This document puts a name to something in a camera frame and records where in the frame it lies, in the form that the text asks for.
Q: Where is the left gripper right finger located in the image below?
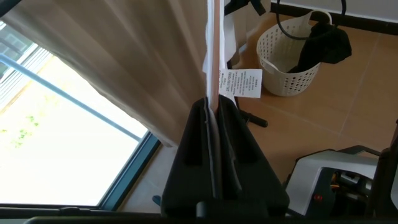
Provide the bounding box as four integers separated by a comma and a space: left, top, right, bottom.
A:
214, 95, 290, 217

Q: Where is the white t-shirt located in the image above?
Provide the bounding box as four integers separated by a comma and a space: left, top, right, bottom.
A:
201, 0, 264, 108

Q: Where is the white laundry basket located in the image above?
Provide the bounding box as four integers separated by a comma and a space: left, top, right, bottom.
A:
256, 9, 333, 98

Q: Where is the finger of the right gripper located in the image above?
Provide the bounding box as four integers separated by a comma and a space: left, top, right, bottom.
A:
250, 0, 267, 16
223, 0, 250, 16

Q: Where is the black garment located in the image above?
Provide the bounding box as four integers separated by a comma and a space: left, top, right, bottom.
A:
287, 21, 353, 74

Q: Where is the beige curtain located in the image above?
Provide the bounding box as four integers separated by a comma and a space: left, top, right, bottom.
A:
1, 0, 210, 147

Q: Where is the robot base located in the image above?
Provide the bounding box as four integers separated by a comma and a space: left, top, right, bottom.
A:
284, 119, 398, 218

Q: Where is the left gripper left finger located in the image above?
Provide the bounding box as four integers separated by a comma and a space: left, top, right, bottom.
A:
160, 96, 222, 218

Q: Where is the window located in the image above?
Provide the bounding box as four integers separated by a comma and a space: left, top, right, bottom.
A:
0, 20, 162, 212

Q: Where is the pink clothes hanger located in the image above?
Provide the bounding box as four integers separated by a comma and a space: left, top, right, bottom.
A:
210, 0, 221, 112

